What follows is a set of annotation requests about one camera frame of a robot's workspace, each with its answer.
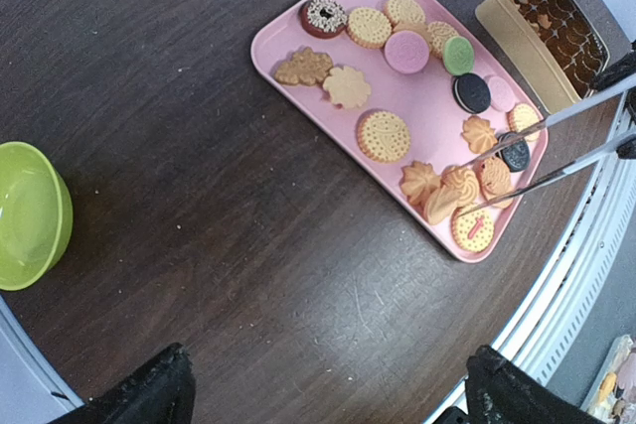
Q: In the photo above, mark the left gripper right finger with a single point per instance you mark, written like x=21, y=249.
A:
x=497, y=391

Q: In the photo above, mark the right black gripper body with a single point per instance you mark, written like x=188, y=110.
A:
x=612, y=75

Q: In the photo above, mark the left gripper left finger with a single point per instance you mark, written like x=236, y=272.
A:
x=162, y=390

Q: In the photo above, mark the metal serving tongs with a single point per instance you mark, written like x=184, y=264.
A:
x=549, y=128

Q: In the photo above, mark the swirl cookie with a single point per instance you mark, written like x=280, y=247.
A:
x=441, y=204

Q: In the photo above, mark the side tray with cookies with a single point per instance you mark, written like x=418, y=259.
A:
x=611, y=398

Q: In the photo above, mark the gold cookie tin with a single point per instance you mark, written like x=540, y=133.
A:
x=551, y=43

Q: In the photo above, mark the beige round biscuit corner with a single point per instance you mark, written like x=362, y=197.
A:
x=521, y=117

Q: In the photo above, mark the pink sandwich cookie lower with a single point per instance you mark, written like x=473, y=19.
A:
x=502, y=96

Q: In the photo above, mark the pink sandwich cookie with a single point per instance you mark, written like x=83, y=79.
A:
x=406, y=52
x=502, y=96

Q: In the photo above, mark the black sandwich cookie lower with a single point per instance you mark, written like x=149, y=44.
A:
x=517, y=156

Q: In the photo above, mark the black sandwich cookie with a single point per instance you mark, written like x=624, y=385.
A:
x=517, y=156
x=472, y=93

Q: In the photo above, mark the black sandwich cookie upper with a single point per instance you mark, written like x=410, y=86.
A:
x=472, y=93

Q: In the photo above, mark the star butter cookie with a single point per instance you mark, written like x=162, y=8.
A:
x=479, y=134

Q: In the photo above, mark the biscuit with pink stick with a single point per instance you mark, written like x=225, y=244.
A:
x=472, y=231

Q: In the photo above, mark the green sandwich cookie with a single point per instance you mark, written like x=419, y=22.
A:
x=458, y=56

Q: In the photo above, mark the plain round cookie bottom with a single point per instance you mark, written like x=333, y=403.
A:
x=494, y=177

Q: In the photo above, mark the beige round biscuit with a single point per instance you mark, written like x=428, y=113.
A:
x=404, y=11
x=369, y=27
x=439, y=33
x=383, y=136

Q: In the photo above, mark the pink plastic tray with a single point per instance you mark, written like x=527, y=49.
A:
x=424, y=101

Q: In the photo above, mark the pink sandwich cookie upper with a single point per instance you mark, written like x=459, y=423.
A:
x=406, y=52

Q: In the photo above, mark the green plastic bowl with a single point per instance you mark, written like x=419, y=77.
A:
x=36, y=215

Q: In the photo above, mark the beige round biscuit left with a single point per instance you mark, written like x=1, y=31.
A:
x=383, y=136

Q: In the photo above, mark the beige round biscuit top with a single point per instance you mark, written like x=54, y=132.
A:
x=369, y=27

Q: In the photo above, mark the beige flower cookie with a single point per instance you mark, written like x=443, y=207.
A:
x=347, y=87

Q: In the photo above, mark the chocolate sprinkle donut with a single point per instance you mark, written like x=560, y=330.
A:
x=323, y=19

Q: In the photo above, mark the brown tree cookie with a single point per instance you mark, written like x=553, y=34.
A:
x=305, y=67

